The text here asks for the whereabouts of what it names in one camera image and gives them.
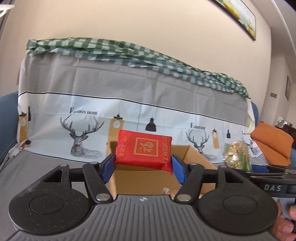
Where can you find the clear bag of biscuits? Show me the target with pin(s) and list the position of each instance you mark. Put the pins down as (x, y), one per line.
(166, 191)

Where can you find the green checkered cloth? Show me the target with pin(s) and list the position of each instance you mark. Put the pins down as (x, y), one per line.
(132, 55)

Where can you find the yellow framed wall picture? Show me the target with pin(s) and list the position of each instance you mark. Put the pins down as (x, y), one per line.
(240, 12)

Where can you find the deer print sofa cover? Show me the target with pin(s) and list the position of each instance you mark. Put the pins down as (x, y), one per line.
(56, 73)

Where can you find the open cardboard box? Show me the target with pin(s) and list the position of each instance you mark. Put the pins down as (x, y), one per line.
(134, 180)

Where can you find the round green peanut snack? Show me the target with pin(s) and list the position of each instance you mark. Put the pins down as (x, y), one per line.
(236, 155)

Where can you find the orange cushion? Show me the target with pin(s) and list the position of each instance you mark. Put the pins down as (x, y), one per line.
(275, 144)

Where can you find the red square snack packet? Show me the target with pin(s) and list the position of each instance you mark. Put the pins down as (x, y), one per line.
(143, 150)

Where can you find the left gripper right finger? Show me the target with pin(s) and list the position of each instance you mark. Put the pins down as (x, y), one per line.
(190, 177)

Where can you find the small dark wall frame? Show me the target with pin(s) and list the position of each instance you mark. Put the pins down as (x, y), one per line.
(287, 88)

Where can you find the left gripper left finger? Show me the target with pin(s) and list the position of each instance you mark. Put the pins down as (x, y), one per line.
(96, 177)

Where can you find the white clothes hanger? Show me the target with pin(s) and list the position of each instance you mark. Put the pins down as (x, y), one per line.
(4, 8)

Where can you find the dark wooden side cabinet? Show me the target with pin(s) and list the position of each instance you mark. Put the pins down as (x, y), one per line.
(287, 127)

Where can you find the person's right hand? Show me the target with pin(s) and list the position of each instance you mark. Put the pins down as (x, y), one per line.
(283, 228)

